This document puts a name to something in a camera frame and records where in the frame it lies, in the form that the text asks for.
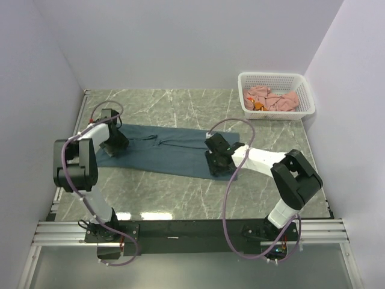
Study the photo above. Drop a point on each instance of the pink t shirt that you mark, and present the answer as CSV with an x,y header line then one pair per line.
x,y
261,98

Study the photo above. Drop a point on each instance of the teal blue t shirt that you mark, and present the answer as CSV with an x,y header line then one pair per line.
x,y
173,151

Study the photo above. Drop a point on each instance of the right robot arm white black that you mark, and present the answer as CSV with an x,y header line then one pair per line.
x,y
295,178

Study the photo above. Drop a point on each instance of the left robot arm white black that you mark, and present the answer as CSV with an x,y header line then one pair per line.
x,y
75,170

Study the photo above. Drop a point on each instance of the white plastic mesh basket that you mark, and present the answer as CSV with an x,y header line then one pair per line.
x,y
279,83

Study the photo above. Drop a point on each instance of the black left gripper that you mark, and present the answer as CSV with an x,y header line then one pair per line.
x,y
123,142

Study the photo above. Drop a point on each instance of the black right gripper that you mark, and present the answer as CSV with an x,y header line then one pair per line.
x,y
213,170

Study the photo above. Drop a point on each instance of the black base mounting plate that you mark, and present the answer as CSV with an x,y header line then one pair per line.
x,y
248,236

